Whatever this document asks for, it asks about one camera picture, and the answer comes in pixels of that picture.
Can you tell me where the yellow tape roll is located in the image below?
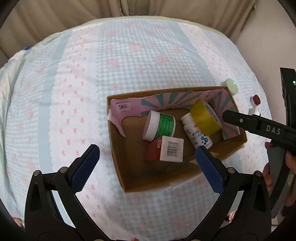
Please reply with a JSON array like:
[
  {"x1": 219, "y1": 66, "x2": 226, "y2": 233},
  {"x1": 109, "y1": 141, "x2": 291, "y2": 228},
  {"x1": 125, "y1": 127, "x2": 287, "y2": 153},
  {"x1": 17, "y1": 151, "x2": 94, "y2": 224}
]
[{"x1": 190, "y1": 99, "x2": 222, "y2": 137}]

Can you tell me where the white pill bottle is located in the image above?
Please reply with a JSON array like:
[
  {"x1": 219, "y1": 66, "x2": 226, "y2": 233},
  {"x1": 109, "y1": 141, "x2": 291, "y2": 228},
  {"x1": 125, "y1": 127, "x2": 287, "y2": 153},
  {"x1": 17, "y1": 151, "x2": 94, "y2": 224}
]
[{"x1": 180, "y1": 113, "x2": 213, "y2": 149}]

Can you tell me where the red carton box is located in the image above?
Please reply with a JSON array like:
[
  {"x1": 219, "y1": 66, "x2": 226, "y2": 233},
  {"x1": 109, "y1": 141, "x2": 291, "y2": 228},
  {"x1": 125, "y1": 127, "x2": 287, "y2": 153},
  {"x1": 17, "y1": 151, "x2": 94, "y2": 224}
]
[{"x1": 144, "y1": 136, "x2": 184, "y2": 163}]

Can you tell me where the green labelled white jar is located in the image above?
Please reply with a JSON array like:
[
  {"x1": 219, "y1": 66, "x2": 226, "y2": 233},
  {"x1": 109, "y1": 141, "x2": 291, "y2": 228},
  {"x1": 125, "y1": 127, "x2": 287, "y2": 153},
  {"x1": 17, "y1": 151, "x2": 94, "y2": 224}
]
[{"x1": 142, "y1": 110, "x2": 176, "y2": 142}]

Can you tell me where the person's right hand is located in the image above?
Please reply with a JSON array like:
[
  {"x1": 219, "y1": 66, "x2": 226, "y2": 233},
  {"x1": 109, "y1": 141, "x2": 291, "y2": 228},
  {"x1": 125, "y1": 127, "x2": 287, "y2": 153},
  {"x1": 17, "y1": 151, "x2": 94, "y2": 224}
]
[{"x1": 262, "y1": 151, "x2": 296, "y2": 207}]

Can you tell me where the small black capped white jar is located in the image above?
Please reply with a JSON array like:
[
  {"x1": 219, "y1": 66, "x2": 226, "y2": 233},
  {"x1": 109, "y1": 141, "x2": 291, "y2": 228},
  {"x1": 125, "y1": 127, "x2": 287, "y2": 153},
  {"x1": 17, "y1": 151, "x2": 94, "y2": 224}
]
[{"x1": 248, "y1": 107, "x2": 261, "y2": 116}]

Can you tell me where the small red capped jar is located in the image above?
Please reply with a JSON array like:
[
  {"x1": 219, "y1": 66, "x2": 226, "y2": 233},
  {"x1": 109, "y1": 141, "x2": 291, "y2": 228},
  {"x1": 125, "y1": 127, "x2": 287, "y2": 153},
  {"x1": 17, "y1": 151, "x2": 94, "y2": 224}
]
[{"x1": 250, "y1": 94, "x2": 261, "y2": 108}]

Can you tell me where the pale green round lid jar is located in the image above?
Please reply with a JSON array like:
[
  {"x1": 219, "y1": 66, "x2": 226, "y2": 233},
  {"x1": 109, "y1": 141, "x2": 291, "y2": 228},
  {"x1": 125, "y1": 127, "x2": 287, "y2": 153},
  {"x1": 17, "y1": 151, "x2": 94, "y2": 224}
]
[{"x1": 221, "y1": 78, "x2": 238, "y2": 96}]

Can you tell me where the checked light blue bedspread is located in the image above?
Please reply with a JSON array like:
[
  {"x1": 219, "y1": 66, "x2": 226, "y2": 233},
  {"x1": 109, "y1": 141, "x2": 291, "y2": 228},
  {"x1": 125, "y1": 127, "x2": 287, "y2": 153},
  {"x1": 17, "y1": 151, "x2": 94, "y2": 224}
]
[{"x1": 0, "y1": 15, "x2": 273, "y2": 241}]

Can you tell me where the crumpled light blue blanket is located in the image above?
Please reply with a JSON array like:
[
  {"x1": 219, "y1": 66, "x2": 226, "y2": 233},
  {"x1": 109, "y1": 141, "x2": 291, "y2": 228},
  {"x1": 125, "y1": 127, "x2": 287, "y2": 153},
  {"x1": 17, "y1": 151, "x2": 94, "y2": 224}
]
[{"x1": 1, "y1": 49, "x2": 50, "y2": 217}]

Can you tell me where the beige curtain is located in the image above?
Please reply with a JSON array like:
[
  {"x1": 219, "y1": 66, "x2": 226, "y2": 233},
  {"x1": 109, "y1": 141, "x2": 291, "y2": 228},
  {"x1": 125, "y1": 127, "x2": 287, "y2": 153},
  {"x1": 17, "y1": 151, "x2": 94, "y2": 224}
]
[{"x1": 1, "y1": 1, "x2": 257, "y2": 65}]

